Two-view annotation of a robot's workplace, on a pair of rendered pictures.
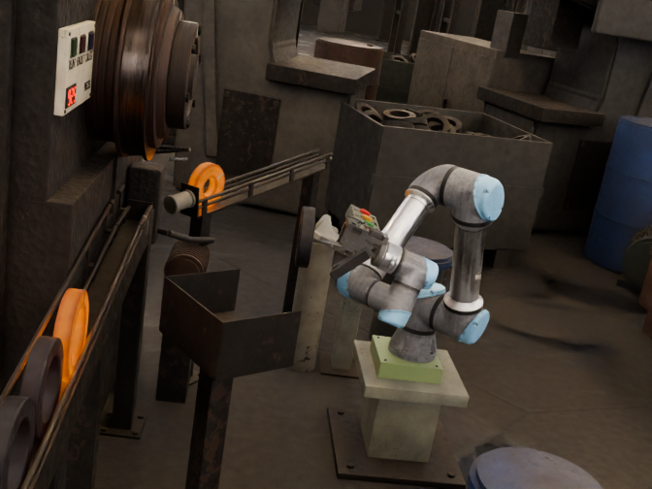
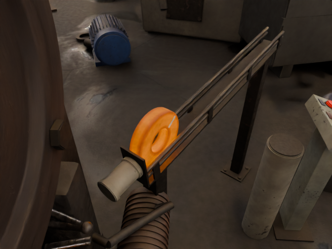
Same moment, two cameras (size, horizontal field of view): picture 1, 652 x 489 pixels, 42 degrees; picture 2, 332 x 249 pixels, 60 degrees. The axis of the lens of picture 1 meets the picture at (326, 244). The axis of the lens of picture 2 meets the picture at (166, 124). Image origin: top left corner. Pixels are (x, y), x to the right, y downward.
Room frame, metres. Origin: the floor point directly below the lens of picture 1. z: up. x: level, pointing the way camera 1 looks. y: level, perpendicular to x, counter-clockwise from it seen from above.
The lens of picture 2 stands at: (2.17, 0.32, 1.19)
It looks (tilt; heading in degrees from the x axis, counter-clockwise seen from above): 40 degrees down; 9
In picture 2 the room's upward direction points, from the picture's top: straight up
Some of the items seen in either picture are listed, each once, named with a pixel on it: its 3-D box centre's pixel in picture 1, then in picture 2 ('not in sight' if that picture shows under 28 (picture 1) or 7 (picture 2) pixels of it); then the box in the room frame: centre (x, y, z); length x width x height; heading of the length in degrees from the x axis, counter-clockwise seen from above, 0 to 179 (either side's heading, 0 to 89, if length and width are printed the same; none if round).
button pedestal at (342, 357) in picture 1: (352, 292); (310, 177); (2.98, -0.13, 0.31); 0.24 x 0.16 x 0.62; 5
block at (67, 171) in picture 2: (143, 203); (60, 214); (2.46, 0.57, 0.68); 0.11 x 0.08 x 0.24; 95
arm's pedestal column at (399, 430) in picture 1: (399, 413); not in sight; (2.43, -0.32, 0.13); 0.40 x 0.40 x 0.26; 7
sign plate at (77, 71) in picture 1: (76, 65); not in sight; (1.88, 0.61, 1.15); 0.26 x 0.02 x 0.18; 5
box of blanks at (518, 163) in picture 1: (426, 179); (311, 8); (4.79, -0.51, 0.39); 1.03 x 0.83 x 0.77; 110
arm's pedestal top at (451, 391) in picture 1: (407, 372); not in sight; (2.43, -0.32, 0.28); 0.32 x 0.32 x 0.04; 7
